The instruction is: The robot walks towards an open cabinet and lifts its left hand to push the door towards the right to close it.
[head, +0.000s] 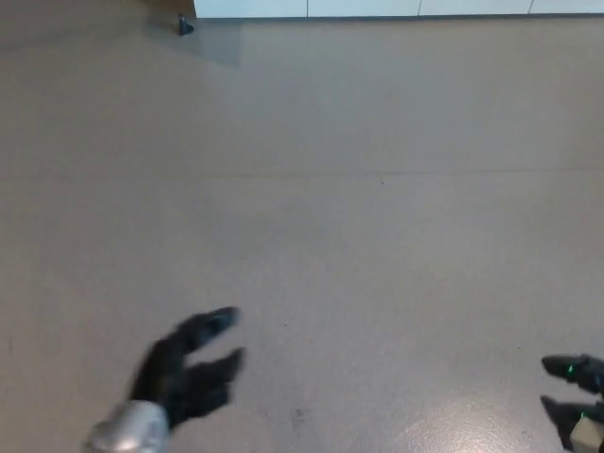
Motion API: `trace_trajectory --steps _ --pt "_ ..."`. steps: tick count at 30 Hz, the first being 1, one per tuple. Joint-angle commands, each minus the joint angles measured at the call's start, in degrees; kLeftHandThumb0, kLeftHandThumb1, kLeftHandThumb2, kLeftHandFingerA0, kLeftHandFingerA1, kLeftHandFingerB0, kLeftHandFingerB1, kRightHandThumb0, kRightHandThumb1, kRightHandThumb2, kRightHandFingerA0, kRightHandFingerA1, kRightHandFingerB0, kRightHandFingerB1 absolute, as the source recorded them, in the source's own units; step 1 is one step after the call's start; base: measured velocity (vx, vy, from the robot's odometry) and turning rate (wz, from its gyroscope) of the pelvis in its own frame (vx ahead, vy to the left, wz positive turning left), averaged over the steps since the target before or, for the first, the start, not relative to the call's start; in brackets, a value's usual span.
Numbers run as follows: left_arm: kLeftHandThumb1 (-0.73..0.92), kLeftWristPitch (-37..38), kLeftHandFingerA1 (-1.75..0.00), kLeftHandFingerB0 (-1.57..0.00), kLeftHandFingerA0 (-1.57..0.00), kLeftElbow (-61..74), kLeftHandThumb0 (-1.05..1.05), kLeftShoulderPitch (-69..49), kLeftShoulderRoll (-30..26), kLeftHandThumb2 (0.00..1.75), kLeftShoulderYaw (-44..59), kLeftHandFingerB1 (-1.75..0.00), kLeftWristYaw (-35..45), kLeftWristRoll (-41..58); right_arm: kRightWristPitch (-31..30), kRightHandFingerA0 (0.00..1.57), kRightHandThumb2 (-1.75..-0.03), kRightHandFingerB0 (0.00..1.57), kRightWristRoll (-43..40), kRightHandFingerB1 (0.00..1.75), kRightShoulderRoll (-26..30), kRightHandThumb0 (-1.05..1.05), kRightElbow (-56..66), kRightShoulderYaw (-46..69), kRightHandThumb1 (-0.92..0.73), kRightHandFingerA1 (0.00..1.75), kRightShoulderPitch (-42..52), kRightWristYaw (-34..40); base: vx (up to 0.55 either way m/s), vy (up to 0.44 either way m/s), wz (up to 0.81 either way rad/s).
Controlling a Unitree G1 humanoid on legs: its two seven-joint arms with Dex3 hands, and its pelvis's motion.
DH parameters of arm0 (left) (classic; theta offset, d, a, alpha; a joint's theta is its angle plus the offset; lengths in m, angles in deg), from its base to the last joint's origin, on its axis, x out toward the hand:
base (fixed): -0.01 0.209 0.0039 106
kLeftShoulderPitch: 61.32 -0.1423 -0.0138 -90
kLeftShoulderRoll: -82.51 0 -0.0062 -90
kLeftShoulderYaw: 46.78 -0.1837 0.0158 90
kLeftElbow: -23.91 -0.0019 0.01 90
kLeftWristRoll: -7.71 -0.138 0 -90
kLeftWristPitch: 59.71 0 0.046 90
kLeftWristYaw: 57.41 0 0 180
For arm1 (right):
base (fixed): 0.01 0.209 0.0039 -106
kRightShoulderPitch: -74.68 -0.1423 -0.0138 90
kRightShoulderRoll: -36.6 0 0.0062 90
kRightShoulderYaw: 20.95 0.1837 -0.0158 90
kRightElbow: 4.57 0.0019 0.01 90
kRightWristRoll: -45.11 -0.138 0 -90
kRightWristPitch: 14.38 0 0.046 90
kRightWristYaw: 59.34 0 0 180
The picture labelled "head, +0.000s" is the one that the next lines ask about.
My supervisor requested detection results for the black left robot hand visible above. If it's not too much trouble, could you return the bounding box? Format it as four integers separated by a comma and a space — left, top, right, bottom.
130, 306, 246, 430

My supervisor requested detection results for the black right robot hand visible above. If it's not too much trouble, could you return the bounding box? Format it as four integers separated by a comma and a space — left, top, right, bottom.
540, 353, 604, 453

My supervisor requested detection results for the white locker door 2D12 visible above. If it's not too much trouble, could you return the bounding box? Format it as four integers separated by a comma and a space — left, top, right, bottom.
419, 0, 533, 18

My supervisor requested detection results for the white locker door 2D08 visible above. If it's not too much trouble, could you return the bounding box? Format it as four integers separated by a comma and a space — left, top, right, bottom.
306, 0, 422, 19

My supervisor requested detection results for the white locker door 2D04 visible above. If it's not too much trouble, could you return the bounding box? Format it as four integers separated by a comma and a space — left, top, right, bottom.
195, 0, 309, 19

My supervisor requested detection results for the brown wooden side panel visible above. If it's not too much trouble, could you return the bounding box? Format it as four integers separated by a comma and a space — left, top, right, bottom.
0, 0, 197, 23

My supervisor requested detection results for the white locker door unlabelled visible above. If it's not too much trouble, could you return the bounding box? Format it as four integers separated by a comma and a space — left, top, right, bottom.
529, 0, 604, 16

